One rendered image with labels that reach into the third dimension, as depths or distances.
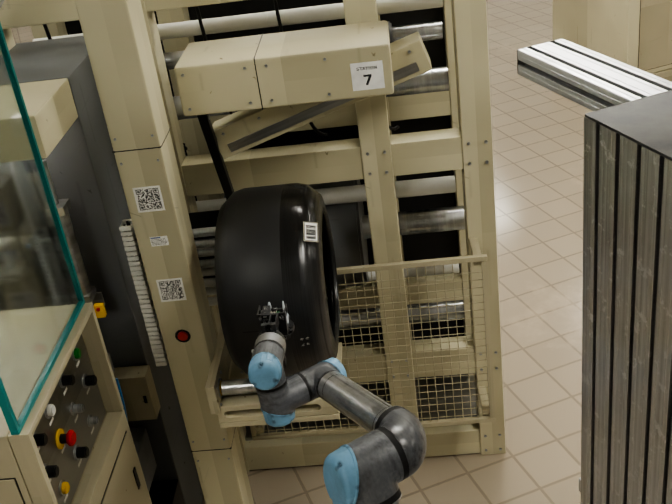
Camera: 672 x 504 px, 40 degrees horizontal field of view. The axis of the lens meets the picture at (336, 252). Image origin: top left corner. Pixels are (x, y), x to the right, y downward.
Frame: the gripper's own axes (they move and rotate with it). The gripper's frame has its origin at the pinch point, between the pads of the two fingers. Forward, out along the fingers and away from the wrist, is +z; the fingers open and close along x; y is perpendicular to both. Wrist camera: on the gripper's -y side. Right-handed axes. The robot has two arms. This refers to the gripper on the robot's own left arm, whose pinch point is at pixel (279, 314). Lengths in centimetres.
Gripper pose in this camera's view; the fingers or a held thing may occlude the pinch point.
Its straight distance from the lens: 241.7
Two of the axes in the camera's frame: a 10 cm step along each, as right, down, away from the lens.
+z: 0.4, -4.0, 9.2
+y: -1.1, -9.1, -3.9
